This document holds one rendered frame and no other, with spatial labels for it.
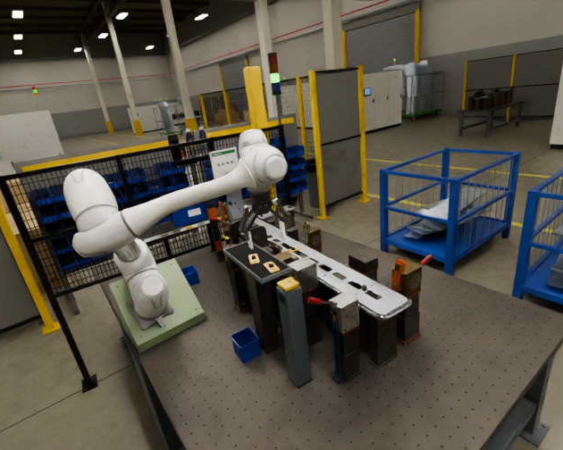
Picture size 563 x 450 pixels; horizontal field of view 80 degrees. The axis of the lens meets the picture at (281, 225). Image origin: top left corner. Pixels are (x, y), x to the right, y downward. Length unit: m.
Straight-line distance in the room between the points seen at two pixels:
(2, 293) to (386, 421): 3.24
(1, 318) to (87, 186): 2.72
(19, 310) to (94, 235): 2.70
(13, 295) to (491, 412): 3.53
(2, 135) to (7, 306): 4.97
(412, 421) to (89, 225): 1.25
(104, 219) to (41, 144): 7.15
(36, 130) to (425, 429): 7.95
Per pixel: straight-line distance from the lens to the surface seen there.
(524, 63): 13.56
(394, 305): 1.39
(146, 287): 1.68
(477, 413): 1.49
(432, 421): 1.43
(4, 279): 3.74
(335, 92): 4.99
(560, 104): 9.13
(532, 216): 2.99
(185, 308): 1.94
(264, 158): 0.98
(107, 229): 1.18
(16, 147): 8.31
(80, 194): 1.27
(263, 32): 6.78
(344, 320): 1.31
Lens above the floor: 1.80
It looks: 21 degrees down
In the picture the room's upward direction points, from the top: 7 degrees counter-clockwise
